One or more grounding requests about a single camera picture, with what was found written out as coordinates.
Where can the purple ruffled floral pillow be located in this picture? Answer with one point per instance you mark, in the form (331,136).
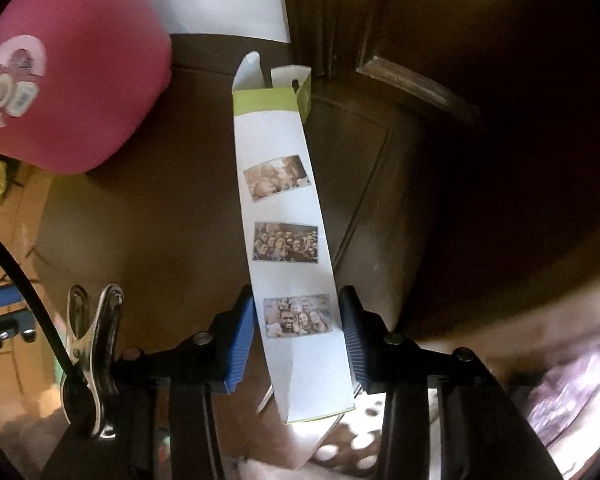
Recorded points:
(575,395)

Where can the brown polka-dot cloth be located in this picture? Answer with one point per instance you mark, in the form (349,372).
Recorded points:
(360,440)

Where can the red bin with green rim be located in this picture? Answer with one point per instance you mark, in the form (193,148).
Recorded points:
(90,60)

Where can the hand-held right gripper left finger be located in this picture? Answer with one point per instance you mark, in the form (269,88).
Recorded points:
(240,345)

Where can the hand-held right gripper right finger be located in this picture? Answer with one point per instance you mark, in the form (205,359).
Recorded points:
(354,345)

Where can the carved wooden headboard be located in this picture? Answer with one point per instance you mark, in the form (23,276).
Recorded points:
(455,85)

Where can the dark wooden nightstand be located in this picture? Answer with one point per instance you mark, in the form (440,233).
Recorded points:
(180,185)

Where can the white carton with photo prints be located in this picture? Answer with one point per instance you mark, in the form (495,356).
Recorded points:
(280,135)

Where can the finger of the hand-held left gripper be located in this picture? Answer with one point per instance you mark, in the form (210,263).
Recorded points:
(2,332)
(0,297)

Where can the silver metal spring clip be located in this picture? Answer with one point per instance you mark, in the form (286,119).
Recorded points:
(92,350)

